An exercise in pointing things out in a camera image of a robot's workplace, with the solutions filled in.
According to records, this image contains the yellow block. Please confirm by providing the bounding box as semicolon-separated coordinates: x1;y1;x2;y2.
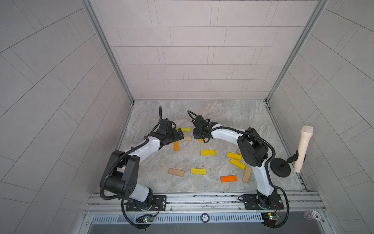
191;168;206;175
227;152;242;161
230;159;245;170
181;128;191;133
200;150;215;156

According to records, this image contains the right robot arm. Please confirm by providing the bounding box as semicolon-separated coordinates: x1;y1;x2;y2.
188;111;283;209

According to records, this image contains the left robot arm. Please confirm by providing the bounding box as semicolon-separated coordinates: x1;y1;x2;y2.
99;119;184;210

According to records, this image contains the black microphone stand base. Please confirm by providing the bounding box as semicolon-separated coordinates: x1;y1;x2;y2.
270;151;299;177

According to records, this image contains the left circuit board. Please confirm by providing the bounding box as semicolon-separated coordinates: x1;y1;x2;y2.
136;214;155;224

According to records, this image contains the circuit board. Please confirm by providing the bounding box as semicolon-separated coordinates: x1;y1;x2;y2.
261;213;280;227
136;214;155;224

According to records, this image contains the beige microphone on stand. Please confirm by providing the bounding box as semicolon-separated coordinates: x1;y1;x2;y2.
294;125;314;173

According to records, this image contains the right circuit board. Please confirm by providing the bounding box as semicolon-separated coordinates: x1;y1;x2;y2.
261;213;280;227

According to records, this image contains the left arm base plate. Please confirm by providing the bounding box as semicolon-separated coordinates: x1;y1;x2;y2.
124;195;167;212

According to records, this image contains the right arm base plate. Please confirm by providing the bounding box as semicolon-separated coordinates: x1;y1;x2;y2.
238;193;284;210

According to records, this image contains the aluminium rail frame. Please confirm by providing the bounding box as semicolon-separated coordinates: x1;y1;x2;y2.
81;191;328;215

